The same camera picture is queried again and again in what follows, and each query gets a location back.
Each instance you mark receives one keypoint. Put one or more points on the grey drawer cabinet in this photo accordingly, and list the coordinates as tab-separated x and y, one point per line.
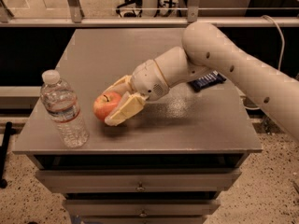
185	130

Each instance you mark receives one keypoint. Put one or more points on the metal railing frame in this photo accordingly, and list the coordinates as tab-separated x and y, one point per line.
102	13

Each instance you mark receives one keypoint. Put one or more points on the black office chair base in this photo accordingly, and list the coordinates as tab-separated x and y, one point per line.
145	8

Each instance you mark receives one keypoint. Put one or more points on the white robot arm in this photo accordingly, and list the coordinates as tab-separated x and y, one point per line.
204	49

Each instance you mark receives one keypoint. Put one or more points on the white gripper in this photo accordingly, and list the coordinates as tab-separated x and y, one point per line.
149	78

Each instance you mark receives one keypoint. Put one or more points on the black stand leg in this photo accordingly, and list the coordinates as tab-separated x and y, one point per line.
3	153

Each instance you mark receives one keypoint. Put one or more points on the top grey drawer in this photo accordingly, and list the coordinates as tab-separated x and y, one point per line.
139	181

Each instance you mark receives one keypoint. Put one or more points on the red apple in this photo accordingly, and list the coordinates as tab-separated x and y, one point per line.
105	103

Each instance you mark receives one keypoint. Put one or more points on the grey drawer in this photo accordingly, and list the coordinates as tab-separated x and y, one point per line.
139	181
140	208

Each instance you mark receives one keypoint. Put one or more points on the blue snack bar wrapper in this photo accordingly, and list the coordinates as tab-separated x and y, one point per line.
207	81

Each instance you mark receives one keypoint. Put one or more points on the clear plastic water bottle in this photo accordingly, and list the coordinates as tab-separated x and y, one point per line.
61	103

